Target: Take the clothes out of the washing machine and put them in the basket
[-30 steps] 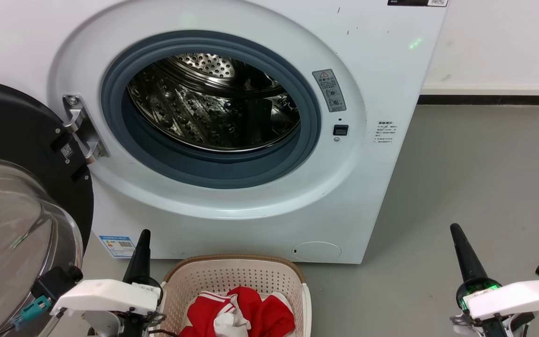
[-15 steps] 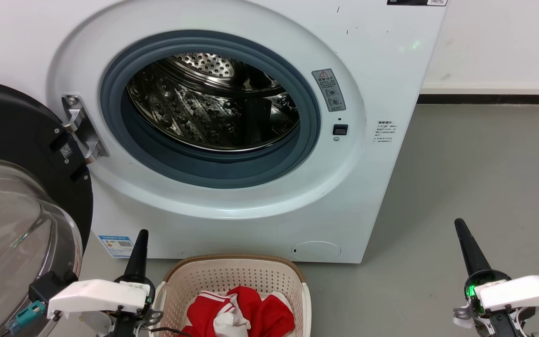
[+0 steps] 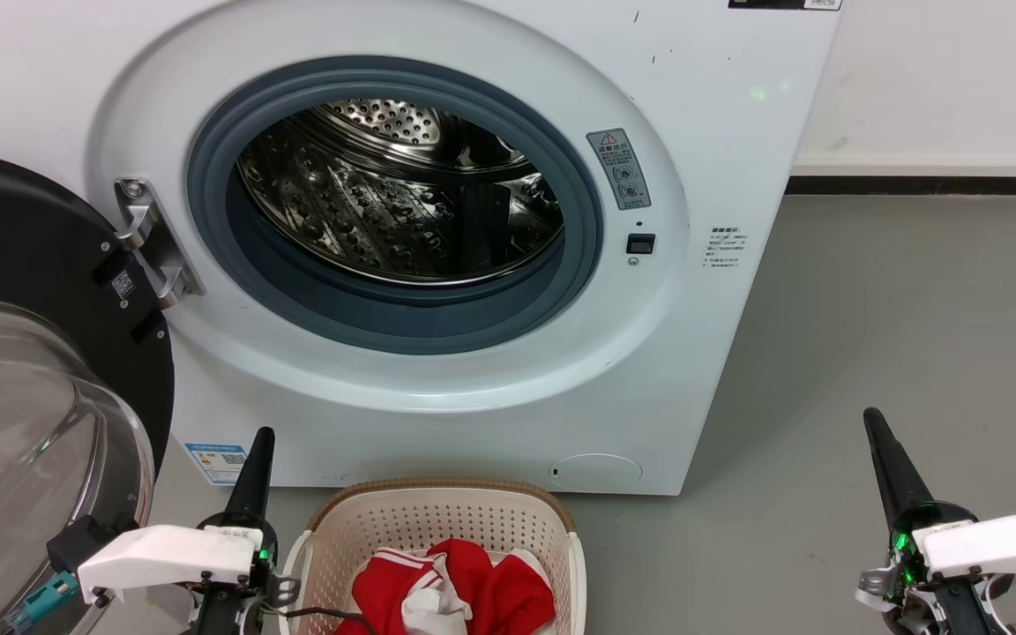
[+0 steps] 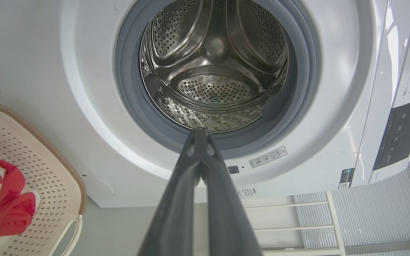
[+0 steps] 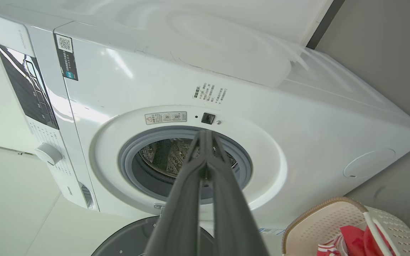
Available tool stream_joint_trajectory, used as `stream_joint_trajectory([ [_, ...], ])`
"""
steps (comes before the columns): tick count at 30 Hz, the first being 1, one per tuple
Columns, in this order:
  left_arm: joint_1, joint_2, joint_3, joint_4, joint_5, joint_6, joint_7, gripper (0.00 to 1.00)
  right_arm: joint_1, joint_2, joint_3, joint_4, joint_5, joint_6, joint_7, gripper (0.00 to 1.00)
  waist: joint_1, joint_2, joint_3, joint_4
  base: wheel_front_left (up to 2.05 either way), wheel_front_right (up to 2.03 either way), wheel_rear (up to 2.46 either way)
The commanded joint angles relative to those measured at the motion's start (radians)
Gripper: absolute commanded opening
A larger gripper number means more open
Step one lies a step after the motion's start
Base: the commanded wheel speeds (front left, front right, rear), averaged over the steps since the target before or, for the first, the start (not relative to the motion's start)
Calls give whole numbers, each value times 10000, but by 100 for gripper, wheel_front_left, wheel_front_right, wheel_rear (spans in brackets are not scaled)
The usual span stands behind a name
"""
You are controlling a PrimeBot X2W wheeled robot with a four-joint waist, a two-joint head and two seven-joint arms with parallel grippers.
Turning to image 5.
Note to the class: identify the black door latch socket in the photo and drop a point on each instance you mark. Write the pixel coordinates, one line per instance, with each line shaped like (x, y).
(208, 118)

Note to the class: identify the round white filter cover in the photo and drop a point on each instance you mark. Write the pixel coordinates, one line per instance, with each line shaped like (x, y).
(368, 163)

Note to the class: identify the cream perforated laundry basket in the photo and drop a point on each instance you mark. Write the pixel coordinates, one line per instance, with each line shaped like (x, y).
(319, 224)

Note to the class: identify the dark baseboard strip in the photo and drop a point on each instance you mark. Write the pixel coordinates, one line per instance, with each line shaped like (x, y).
(324, 25)

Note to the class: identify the white front-load washing machine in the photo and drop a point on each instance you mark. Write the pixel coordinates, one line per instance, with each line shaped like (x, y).
(297, 124)

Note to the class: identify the red and white striped garment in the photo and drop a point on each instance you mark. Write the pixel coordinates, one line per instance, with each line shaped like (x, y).
(351, 241)

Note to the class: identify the silver door hinge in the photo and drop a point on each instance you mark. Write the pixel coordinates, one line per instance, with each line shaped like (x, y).
(158, 206)

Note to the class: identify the grey rubber door gasket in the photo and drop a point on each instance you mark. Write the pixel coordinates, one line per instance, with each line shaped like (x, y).
(133, 177)

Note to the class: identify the black sticker with QR code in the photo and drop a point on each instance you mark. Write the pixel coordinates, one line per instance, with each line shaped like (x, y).
(67, 60)

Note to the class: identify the grey warning sticker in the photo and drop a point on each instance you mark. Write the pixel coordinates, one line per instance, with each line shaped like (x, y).
(166, 117)

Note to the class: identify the black washer door with glass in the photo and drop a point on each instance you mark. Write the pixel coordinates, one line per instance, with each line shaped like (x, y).
(126, 241)

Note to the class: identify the white washing machine dial knob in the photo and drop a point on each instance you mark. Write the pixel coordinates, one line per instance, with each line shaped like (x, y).
(48, 154)

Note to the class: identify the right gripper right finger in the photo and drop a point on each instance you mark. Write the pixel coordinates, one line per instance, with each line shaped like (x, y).
(233, 220)

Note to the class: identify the black washing machine display panel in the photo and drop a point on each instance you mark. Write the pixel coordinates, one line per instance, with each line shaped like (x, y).
(23, 89)

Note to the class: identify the blue and white energy label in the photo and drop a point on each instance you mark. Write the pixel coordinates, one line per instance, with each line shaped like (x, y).
(271, 231)

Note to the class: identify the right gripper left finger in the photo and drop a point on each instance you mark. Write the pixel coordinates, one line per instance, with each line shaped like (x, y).
(180, 213)

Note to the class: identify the steel washing machine drum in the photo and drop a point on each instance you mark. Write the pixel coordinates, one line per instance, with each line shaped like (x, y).
(162, 156)

